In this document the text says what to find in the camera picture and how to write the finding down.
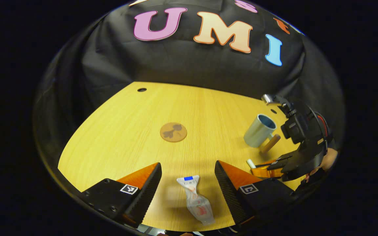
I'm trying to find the black backdrop cloth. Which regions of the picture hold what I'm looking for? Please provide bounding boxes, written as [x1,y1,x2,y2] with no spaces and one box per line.
[33,0,345,171]

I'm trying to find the blue cup with wooden handle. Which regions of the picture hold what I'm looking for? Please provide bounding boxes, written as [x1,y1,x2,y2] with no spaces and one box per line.
[243,114,281,154]

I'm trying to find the round brown coaster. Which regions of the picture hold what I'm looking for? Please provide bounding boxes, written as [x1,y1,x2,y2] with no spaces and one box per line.
[160,122,188,143]

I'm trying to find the wooden desktop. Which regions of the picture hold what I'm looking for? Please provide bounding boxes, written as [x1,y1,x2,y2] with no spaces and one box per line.
[58,81,307,232]

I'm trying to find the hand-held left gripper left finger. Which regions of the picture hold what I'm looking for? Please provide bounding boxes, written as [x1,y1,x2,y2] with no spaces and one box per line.
[77,162,162,229]

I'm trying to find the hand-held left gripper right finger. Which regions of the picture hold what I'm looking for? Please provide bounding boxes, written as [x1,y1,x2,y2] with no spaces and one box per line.
[215,160,299,226]

